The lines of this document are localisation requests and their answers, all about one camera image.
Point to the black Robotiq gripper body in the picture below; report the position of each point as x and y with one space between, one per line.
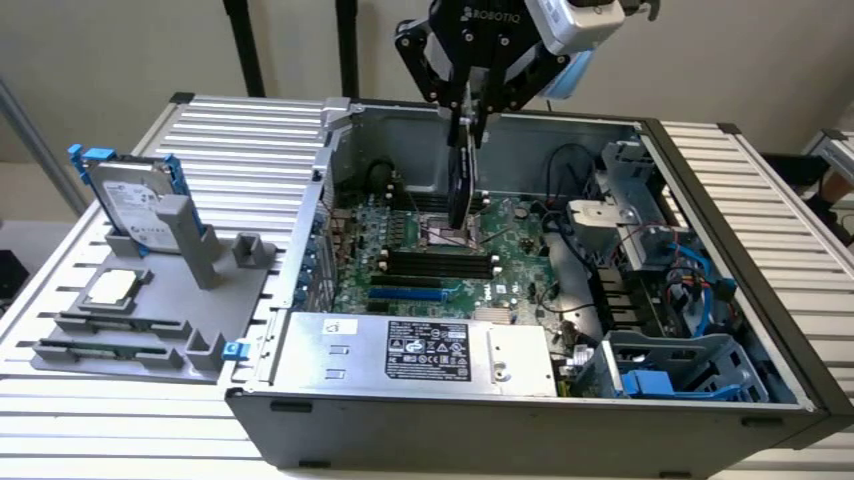
480 25

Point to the black graphics card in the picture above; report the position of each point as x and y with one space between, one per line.
460 190

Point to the black RAM slot bank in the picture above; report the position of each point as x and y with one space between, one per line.
440 262
427 200

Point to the black expansion slot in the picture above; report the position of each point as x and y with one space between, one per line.
403 281

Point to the blue expansion slot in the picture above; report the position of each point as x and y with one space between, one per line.
403 295

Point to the black stand pole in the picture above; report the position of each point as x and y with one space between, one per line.
248 45
347 45

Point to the grey metal disk bay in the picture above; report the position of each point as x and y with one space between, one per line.
627 225

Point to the CPU socket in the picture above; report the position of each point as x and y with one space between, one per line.
436 232

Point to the green motherboard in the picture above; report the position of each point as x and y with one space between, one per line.
400 235

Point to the slatted metal side table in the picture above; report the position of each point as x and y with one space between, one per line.
830 145

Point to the silver chipset heatsink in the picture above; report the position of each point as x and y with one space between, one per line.
493 315

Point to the silver power supply unit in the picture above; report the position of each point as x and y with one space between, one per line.
373 355

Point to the grey parts rack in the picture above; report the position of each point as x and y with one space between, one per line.
166 300

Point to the grey drive cage blue latch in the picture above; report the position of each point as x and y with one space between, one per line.
667 365

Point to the silver CPU chip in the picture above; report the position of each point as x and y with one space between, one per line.
120 287

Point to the blue plastic clip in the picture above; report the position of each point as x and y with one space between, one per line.
236 351

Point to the black open PC case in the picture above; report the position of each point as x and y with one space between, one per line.
467 430

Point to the black box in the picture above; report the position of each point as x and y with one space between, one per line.
9 275

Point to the green RAM stick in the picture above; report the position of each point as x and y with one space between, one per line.
100 350

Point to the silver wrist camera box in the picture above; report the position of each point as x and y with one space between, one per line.
580 25

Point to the hard disk with blue bracket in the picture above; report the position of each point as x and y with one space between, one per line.
129 200

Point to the grey metal frame bar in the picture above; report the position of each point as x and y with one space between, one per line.
33 140

